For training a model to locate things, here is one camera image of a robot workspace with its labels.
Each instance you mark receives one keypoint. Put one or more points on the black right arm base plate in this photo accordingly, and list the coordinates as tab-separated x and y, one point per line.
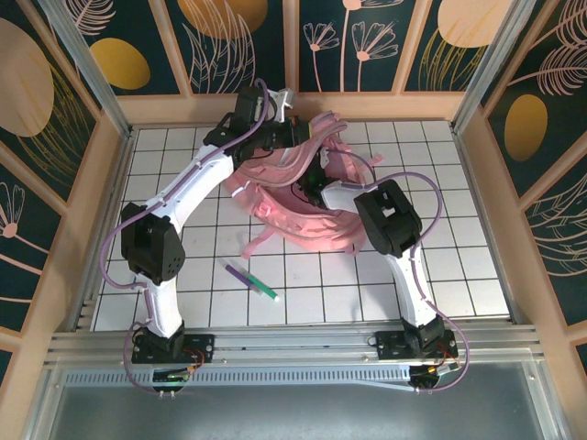
390	346

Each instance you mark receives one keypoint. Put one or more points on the green pen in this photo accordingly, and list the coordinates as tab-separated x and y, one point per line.
266	289

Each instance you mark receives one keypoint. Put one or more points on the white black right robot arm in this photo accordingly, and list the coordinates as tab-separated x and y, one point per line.
408	284

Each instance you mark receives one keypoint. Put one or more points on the aluminium table side rail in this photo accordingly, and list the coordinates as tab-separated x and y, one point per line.
475	183
118	183

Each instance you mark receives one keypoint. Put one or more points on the aluminium frame post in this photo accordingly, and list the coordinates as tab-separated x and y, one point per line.
494	69
90	69

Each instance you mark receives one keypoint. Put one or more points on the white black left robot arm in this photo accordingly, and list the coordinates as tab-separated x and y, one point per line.
192	183

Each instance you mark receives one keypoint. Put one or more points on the purple pen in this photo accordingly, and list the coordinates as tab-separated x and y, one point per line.
238	275

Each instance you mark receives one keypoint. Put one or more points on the small controller circuit board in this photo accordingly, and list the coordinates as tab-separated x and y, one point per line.
172	377
428	372

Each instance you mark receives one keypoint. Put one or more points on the pink school backpack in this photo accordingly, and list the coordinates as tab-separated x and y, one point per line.
293	220

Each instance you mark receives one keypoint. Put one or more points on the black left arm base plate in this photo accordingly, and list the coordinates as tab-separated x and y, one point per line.
202	348

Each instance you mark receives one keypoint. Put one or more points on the grey metal sheet panel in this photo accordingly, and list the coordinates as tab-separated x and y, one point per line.
293	412

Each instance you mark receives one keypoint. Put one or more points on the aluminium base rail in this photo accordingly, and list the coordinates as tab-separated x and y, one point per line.
293	341

